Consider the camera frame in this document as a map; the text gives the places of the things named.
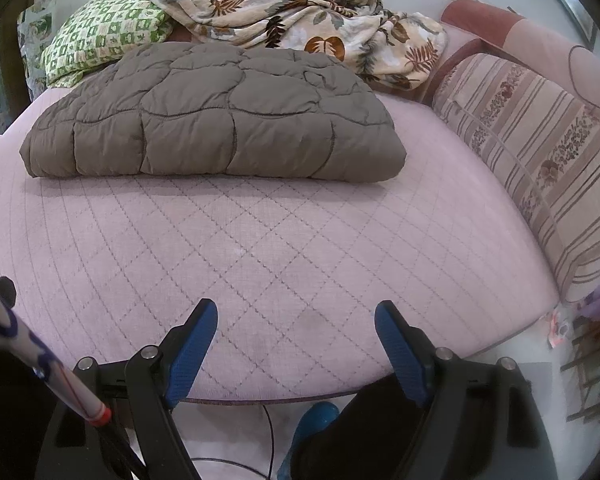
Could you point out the pink sofa bolster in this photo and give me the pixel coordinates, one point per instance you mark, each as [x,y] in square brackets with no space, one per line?
[530,35]

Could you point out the green floral cloth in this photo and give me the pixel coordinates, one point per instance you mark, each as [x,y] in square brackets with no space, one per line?
[35,45]

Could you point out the wooden rack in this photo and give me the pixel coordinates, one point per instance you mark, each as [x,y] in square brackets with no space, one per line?
[595,370]

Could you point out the cream leaf print blanket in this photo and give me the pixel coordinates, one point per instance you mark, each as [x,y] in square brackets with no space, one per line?
[290,15]

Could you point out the striped floral backrest cushion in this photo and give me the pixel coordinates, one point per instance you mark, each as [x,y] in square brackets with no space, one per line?
[540,150]

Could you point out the blue slipper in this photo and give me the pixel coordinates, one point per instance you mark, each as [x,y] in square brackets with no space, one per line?
[315,420]

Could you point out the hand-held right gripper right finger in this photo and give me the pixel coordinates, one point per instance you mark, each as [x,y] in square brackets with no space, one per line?
[400,350]

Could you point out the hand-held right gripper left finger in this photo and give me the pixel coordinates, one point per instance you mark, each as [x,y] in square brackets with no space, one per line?
[190,355]

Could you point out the person's dark trouser leg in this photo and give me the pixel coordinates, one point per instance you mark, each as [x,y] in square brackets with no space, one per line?
[370,435]

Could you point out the green white patterned pillow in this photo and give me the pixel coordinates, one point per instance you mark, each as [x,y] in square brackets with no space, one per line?
[105,30]

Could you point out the pink quilted bed mattress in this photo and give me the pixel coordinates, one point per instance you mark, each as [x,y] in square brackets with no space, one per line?
[255,260]

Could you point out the pink crumpled wrapper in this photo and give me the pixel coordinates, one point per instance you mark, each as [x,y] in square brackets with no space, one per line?
[559,327]

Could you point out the taupe quilted puffer jacket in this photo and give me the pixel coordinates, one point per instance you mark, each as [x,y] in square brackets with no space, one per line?
[205,120]

